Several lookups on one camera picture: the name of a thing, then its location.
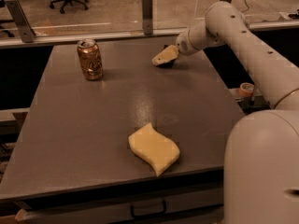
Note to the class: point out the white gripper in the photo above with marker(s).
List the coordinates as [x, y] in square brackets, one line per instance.
[184, 45]

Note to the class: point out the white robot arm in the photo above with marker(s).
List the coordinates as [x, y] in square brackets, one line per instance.
[261, 163]

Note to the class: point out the yellow wavy sponge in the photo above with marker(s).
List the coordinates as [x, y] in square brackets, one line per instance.
[154, 148]

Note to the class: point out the orange soda can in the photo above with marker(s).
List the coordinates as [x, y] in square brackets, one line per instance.
[90, 59]

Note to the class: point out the roll of tan tape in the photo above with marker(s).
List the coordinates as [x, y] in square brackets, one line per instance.
[246, 89]

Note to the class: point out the metal railing bar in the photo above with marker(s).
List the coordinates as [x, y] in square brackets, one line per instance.
[52, 40]

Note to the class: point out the middle metal glass bracket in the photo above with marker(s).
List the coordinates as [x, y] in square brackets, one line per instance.
[147, 23]

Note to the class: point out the left metal glass bracket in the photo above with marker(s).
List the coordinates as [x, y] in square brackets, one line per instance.
[26, 33]

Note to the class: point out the grey drawer with black handle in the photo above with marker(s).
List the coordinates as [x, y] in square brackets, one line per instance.
[198, 207]

